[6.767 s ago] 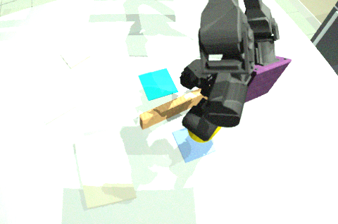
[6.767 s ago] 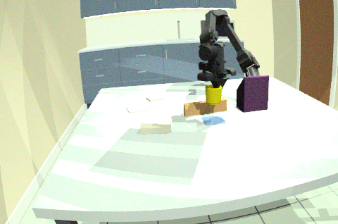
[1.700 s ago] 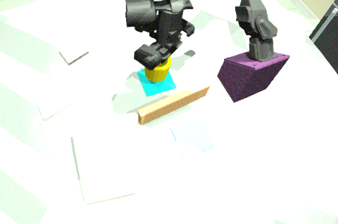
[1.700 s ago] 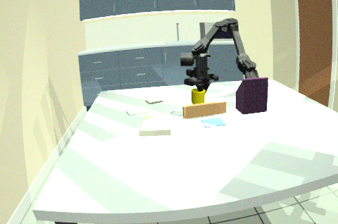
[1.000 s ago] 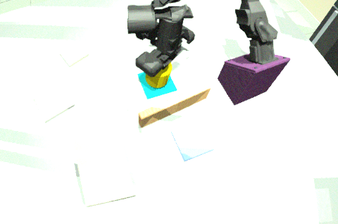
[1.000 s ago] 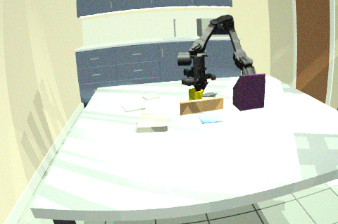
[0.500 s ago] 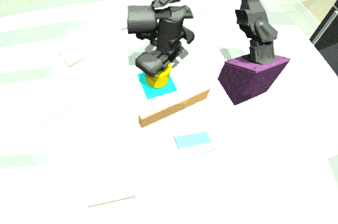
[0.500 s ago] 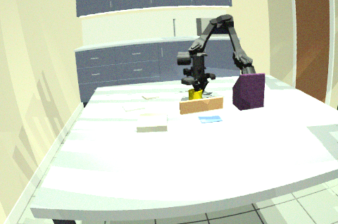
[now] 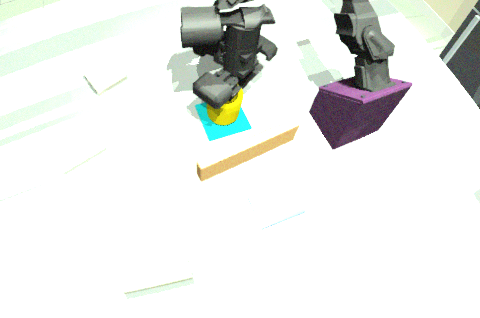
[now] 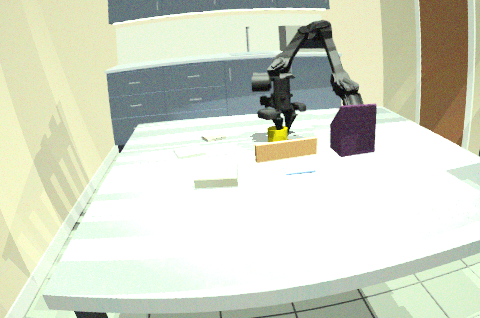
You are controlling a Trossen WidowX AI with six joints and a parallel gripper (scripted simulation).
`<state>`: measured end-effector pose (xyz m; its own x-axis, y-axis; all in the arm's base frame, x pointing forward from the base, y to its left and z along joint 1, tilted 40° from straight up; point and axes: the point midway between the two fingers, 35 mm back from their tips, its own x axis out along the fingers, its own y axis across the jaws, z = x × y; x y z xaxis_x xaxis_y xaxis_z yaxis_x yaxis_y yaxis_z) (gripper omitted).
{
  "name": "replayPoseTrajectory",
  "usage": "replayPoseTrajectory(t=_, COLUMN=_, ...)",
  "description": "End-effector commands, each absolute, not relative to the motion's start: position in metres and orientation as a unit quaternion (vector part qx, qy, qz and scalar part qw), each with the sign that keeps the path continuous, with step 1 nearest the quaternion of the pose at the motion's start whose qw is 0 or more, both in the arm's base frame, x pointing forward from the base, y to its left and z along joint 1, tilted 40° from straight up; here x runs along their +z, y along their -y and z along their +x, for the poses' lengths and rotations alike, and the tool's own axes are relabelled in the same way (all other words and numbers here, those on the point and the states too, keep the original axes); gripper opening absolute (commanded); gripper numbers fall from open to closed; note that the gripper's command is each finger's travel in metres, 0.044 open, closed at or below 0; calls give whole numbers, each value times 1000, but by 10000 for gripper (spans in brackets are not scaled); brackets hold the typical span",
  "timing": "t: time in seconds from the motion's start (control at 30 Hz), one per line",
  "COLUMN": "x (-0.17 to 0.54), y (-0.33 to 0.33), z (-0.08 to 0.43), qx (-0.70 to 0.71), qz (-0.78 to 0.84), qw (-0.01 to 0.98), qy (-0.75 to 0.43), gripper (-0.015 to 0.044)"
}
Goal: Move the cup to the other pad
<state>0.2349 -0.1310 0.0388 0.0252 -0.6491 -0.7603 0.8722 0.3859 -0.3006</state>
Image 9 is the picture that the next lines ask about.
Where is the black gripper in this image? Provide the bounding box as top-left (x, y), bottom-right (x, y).
top-left (193, 35), bottom-right (278, 109)

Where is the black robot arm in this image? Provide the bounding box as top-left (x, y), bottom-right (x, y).
top-left (179, 0), bottom-right (396, 92)

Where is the yellow cup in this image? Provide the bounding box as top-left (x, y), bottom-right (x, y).
top-left (207, 89), bottom-right (243, 125)

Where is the cream long flat bar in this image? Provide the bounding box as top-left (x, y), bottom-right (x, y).
top-left (196, 117), bottom-right (300, 182)

